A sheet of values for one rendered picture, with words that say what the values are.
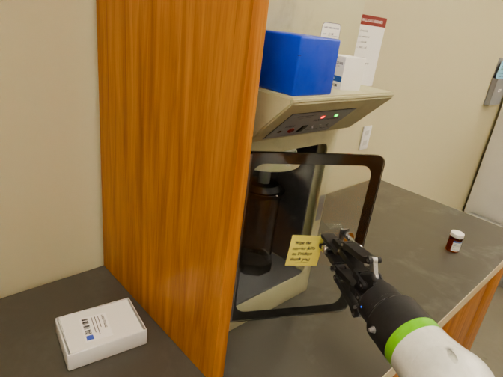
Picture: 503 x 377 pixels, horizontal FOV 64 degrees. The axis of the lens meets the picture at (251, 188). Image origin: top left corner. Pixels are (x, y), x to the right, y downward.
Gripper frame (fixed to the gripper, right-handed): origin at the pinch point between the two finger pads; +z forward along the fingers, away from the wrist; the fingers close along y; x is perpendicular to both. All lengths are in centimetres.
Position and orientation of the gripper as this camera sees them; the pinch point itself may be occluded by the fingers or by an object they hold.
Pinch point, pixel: (333, 248)
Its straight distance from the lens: 85.8
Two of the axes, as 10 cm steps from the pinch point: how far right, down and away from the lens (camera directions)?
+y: 1.2, -9.1, -3.9
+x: -9.6, 0.0, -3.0
